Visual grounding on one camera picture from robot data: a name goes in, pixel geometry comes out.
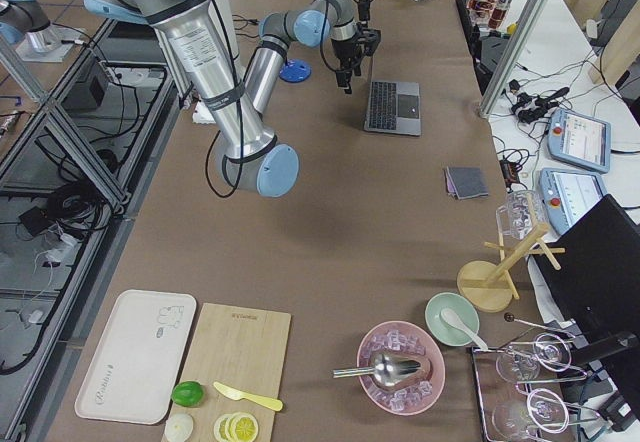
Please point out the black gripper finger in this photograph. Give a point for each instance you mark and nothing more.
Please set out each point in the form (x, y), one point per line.
(341, 78)
(356, 68)
(364, 11)

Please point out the wine glass rack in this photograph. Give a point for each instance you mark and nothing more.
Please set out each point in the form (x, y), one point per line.
(492, 389)

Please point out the blue desk lamp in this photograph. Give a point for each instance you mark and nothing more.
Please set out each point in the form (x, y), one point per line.
(295, 71)

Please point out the upper wine glass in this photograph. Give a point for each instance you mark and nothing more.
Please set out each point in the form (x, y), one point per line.
(523, 361)

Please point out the metal ice scoop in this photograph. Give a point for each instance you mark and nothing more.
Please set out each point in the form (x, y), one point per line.
(389, 371)

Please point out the halved white onion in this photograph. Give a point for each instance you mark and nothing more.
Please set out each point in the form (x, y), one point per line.
(178, 427)

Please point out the wooden cutting board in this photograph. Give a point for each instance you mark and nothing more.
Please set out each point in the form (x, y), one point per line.
(243, 348)

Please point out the grey laptop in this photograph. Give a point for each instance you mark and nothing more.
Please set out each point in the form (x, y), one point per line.
(393, 107)

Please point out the pink bowl with ice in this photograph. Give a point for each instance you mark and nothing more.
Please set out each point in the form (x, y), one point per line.
(411, 341)

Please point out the green lime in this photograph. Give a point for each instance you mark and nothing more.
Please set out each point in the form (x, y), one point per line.
(187, 394)

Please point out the clear glass mug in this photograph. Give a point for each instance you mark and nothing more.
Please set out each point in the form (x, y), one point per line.
(520, 213)

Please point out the grey folded cloth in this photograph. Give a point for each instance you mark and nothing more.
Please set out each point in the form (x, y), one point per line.
(465, 182)

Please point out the upper teach pendant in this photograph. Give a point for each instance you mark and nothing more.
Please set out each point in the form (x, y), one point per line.
(580, 140)

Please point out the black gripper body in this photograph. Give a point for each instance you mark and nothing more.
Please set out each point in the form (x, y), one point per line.
(344, 51)

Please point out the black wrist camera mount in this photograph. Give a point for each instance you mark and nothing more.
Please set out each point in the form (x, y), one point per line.
(368, 41)

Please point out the lower wine glass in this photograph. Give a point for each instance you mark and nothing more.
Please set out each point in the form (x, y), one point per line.
(541, 414)

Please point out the wooden mug tree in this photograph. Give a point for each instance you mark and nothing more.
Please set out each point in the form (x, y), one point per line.
(488, 286)

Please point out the white plastic tray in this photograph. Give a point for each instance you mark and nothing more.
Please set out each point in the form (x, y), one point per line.
(137, 359)

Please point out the teach pendant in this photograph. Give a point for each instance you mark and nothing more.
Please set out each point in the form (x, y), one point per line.
(580, 140)
(568, 195)

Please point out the lemon slices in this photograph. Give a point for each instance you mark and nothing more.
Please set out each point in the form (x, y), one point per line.
(236, 427)

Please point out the white ceramic spoon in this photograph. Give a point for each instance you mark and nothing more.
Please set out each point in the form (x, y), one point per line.
(449, 316)

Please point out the aluminium frame post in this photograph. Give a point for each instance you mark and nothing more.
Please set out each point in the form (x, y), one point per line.
(526, 23)

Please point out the black monitor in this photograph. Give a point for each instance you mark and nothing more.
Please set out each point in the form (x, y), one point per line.
(597, 285)

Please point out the yellow plastic knife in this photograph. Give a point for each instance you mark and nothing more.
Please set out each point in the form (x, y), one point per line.
(235, 394)

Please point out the lower teach pendant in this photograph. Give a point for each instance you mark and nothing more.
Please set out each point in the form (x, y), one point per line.
(568, 195)

